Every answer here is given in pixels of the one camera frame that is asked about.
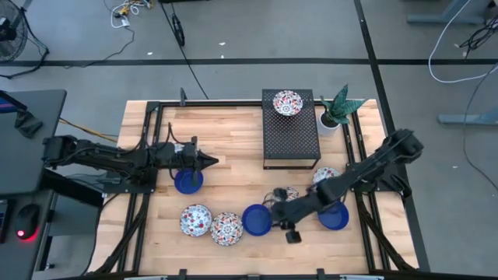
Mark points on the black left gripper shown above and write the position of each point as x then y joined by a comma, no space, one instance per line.
194,159

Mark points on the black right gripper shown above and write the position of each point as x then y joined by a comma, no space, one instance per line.
295,210

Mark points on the blue mini bowl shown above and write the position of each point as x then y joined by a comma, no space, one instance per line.
256,220
184,186
334,219

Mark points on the floral mini bowl red outside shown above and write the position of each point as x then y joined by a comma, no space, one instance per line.
326,174
195,220

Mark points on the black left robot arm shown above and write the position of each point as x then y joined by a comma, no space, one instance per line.
116,159

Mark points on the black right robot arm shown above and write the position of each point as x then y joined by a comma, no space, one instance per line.
369,167

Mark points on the black perforated metal shelf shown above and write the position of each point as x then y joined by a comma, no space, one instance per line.
290,136

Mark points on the white plant pot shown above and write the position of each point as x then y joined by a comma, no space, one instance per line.
325,130

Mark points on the green snake plant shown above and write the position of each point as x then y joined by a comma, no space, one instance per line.
339,107

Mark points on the white power strip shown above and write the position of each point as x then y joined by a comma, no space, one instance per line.
124,22

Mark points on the black desk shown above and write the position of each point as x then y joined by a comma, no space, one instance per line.
31,163

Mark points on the small black device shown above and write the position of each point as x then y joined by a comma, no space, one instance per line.
28,124

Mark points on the black computer mouse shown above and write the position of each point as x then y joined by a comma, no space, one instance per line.
27,221

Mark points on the black monitor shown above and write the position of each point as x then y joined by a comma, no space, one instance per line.
9,103

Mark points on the grey desk foot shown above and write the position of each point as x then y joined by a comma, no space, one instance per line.
439,18
467,117

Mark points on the dark grey side desk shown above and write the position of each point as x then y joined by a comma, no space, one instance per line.
11,264

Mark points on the black floor fan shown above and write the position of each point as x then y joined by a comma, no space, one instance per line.
11,43

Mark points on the black aluminium table frame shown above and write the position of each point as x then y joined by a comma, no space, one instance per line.
233,103

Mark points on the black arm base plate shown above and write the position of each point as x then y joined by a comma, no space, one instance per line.
383,182
116,187

